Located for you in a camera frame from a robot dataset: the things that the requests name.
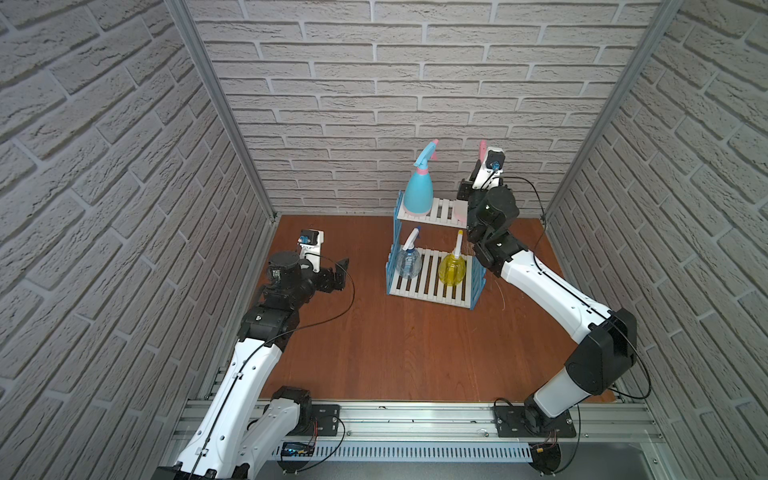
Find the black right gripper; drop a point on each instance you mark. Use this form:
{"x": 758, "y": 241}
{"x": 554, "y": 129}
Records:
{"x": 462, "y": 186}

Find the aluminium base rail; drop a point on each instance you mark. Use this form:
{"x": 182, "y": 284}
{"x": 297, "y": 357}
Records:
{"x": 455, "y": 433}

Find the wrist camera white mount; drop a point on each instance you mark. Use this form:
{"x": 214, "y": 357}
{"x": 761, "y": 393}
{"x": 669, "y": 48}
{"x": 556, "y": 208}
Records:
{"x": 489, "y": 168}
{"x": 310, "y": 245}

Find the clear spray bottle blue nozzle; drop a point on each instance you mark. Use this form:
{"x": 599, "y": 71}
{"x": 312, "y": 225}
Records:
{"x": 409, "y": 260}

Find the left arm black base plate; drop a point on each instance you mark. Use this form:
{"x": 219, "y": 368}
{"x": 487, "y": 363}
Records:
{"x": 317, "y": 420}

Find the right aluminium corner post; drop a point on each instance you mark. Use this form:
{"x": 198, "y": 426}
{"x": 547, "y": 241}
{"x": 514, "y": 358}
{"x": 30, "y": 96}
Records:
{"x": 658, "y": 26}

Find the black round connector box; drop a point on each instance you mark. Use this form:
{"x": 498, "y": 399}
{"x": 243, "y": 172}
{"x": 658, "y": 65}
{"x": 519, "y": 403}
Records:
{"x": 545, "y": 458}

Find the green circuit board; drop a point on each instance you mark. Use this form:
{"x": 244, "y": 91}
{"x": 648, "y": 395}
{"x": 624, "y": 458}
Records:
{"x": 297, "y": 450}

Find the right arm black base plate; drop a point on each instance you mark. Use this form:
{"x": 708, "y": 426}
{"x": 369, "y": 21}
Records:
{"x": 527, "y": 422}

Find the aluminium corner post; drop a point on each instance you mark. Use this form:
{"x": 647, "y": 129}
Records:
{"x": 658, "y": 26}
{"x": 195, "y": 45}

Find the blue and white slatted shelf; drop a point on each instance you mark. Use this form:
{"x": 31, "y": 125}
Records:
{"x": 427, "y": 286}

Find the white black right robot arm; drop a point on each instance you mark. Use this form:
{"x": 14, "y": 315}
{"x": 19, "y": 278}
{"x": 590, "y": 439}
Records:
{"x": 605, "y": 338}

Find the left aluminium corner post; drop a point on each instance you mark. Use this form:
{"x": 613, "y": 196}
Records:
{"x": 195, "y": 45}

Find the white spray bottle pink nozzle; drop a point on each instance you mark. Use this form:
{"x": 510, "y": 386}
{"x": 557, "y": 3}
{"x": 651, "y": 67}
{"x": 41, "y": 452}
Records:
{"x": 460, "y": 206}

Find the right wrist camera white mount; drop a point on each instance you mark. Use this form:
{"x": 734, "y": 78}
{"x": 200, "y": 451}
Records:
{"x": 489, "y": 168}

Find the teal spray bottle pink trim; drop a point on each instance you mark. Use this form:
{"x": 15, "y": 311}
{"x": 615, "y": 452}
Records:
{"x": 419, "y": 195}

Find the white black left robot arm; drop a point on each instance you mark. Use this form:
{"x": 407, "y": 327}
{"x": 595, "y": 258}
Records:
{"x": 228, "y": 443}

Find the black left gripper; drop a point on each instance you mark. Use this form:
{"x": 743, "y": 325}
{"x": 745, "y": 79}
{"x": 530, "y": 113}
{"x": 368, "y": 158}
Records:
{"x": 327, "y": 279}

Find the yellow spray bottle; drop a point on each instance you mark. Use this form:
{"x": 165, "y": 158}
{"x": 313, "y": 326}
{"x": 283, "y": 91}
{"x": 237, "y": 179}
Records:
{"x": 452, "y": 268}

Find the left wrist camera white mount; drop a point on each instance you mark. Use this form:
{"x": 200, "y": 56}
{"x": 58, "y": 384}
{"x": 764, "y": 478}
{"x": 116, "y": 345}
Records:
{"x": 310, "y": 245}

